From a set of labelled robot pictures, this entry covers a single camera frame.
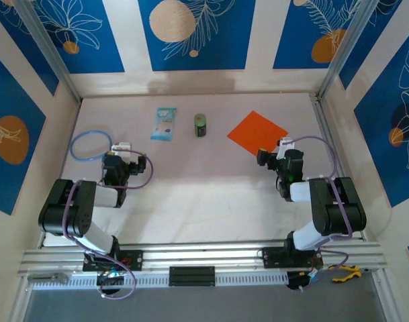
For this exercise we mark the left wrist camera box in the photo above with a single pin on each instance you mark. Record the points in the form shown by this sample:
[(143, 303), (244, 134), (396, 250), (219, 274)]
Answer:
[(122, 149)]

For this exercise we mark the orange square paper sheet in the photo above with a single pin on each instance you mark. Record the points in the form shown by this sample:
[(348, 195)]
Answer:
[(256, 132)]

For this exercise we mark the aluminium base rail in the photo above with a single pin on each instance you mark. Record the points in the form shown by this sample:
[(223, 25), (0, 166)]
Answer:
[(204, 255)]

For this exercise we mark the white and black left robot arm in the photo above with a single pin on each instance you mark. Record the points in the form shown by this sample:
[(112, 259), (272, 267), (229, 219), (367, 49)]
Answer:
[(106, 196)]

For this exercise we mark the aluminium frame post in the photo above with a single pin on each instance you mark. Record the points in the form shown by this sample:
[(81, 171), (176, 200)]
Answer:
[(345, 47), (48, 47)]

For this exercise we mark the aluminium table side rail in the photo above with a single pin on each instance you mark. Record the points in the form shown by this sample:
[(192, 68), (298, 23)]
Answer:
[(326, 134)]

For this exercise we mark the blue stethoscope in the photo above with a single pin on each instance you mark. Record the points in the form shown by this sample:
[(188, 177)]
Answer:
[(72, 148)]

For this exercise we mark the black controller board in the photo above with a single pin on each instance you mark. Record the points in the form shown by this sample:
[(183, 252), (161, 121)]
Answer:
[(110, 280), (295, 280)]

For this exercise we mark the black block on rail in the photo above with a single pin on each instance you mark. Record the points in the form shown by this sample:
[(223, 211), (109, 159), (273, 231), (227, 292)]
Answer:
[(191, 276)]

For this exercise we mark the blue wet wipes packet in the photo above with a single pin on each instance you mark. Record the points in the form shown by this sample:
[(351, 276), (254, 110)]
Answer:
[(164, 124)]

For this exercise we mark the green cylindrical can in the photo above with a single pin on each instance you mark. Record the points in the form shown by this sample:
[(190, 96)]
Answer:
[(200, 125)]

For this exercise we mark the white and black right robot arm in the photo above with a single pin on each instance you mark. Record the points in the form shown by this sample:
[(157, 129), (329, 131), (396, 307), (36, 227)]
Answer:
[(300, 191)]

